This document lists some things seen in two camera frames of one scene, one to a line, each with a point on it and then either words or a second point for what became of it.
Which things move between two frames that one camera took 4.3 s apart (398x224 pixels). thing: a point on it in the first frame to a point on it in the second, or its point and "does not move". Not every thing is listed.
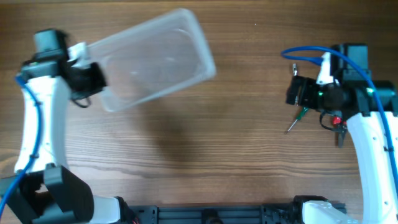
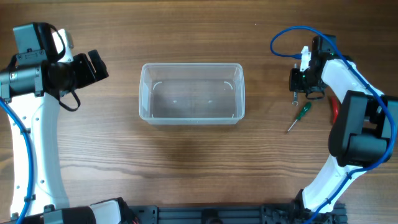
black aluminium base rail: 214,214 does not move
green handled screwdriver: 303,111 does not move
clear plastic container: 154,60 to 192,94
